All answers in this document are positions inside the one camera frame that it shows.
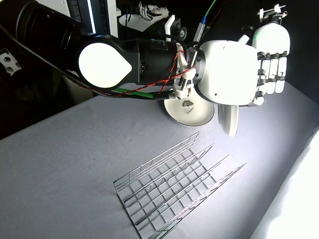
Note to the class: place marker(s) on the silver usb adapter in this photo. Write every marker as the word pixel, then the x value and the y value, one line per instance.
pixel 199 32

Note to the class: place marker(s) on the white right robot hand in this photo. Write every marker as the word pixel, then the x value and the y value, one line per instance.
pixel 229 72

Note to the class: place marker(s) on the spare white robot hand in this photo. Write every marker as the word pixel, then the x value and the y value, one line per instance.
pixel 154 11

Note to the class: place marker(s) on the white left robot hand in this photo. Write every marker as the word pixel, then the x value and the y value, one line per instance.
pixel 271 37

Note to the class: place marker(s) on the white robot torso column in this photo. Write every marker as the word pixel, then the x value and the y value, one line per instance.
pixel 112 17

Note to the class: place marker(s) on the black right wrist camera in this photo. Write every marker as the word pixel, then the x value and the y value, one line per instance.
pixel 181 32

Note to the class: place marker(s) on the white paper sheet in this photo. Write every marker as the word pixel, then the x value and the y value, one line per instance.
pixel 134 23

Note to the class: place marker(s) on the white perforated bracket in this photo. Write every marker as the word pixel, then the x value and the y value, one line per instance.
pixel 10 64

